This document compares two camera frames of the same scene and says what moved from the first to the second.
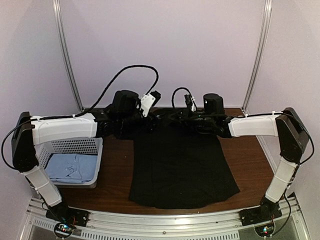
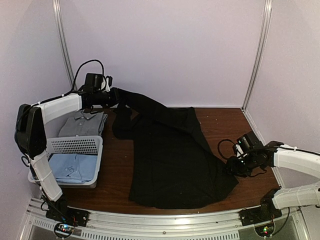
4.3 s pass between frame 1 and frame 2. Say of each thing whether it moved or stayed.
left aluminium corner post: stayed
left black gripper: moved
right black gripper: moved
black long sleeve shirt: stayed
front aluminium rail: stayed
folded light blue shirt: stayed
